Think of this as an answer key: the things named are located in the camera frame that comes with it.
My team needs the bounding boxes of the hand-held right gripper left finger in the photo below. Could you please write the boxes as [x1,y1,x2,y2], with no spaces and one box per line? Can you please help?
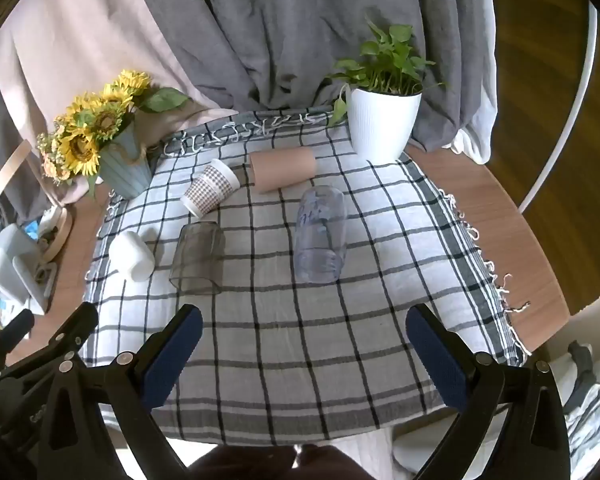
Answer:
[39,304,204,480]

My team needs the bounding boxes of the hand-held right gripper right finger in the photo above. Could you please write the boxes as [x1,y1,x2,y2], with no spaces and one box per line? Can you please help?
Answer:
[404,303,572,480]

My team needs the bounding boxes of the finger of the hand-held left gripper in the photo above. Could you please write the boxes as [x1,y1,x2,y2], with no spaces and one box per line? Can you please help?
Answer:
[46,301,100,364]
[0,308,36,376]

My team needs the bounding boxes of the small white cup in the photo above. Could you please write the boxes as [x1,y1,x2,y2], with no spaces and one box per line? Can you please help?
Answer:
[108,230,156,282]

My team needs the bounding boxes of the smoked grey glass cup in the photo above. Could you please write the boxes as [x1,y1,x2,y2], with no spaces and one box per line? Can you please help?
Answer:
[169,221,226,295]

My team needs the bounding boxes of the clear plastic cup blue print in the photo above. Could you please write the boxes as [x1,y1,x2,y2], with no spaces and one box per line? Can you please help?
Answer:
[293,185,348,283]

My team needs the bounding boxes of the houndstooth patterned paper cup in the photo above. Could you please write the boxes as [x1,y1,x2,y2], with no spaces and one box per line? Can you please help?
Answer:
[180,158,241,218]

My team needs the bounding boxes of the brown paper cup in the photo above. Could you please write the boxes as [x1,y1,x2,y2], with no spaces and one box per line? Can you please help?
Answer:
[249,147,318,195]

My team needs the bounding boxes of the white box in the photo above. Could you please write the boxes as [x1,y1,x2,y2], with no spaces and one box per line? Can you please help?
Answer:
[0,223,57,316]

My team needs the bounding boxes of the checkered grey white tablecloth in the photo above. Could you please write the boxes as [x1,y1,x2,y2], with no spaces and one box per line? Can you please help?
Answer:
[82,105,533,448]

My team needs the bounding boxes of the ribbed blue-grey vase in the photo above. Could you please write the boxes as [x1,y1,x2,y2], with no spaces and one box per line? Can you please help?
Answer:
[97,122,154,200]

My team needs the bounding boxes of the light wooden stick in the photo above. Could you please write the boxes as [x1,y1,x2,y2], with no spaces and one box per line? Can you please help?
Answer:
[0,140,32,202]

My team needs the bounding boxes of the sunflower bouquet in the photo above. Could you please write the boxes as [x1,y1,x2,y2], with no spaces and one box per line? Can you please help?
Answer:
[36,69,191,197]

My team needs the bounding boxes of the grey cloth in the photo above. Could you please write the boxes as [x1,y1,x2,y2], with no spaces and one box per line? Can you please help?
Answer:
[0,55,48,223]

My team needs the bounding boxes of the white ribbed plant pot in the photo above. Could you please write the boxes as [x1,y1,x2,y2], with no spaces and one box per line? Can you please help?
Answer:
[346,87,424,163]

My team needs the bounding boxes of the white curved tube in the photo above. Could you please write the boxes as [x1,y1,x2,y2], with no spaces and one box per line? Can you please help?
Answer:
[517,0,599,214]

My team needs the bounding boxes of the beige cloth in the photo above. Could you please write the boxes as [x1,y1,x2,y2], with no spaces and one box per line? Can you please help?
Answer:
[0,0,233,207]

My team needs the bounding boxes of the green pothos plant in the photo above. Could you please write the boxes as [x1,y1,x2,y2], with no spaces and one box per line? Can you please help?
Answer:
[325,19,447,128]

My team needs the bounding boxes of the large grey curtain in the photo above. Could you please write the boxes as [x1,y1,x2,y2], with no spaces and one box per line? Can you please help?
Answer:
[122,0,487,153]

